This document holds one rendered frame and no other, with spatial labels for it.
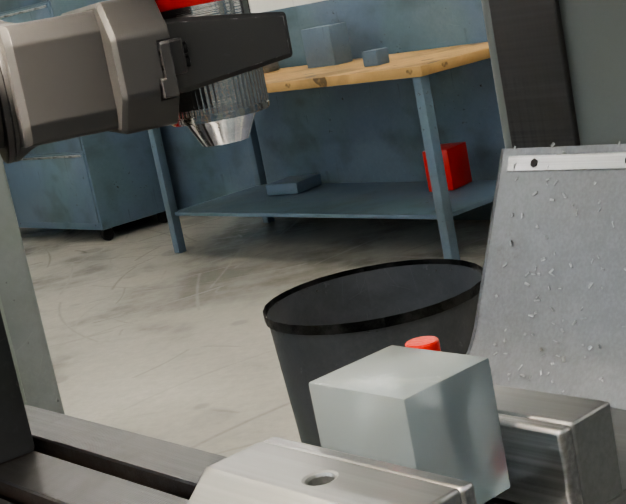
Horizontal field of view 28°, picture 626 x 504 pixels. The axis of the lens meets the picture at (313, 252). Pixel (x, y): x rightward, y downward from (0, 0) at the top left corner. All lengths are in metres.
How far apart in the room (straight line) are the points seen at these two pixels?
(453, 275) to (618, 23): 1.94
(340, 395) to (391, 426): 0.03
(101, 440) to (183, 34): 0.50
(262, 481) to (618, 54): 0.46
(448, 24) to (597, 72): 5.32
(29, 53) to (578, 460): 0.28
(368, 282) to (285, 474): 2.35
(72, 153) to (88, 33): 7.44
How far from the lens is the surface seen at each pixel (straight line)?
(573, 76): 0.91
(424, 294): 2.85
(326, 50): 6.39
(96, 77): 0.53
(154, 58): 0.52
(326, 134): 7.00
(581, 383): 0.87
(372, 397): 0.52
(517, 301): 0.92
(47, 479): 0.94
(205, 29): 0.55
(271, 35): 0.56
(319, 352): 2.47
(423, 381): 0.52
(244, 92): 0.57
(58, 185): 8.20
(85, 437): 1.01
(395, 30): 6.47
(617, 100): 0.89
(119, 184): 7.95
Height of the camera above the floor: 1.25
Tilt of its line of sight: 11 degrees down
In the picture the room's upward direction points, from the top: 11 degrees counter-clockwise
